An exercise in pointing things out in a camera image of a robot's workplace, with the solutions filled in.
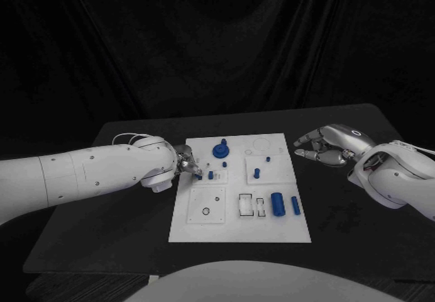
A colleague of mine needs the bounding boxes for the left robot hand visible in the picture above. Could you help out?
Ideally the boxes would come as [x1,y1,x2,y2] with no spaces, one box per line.
[173,143,204,177]

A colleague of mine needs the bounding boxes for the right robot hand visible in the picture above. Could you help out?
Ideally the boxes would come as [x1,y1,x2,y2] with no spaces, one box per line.
[292,124,377,168]

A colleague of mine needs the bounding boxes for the white task board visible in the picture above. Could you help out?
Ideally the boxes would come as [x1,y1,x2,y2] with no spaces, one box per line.
[167,133,312,243]

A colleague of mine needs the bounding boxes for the blue gear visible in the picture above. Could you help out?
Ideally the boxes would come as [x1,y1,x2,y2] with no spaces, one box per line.
[211,143,230,159]

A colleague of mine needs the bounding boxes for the large blue cylinder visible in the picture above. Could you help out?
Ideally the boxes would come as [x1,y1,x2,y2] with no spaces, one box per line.
[269,192,285,217]

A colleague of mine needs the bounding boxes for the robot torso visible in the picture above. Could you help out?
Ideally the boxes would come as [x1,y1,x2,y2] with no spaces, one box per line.
[122,260,404,302]

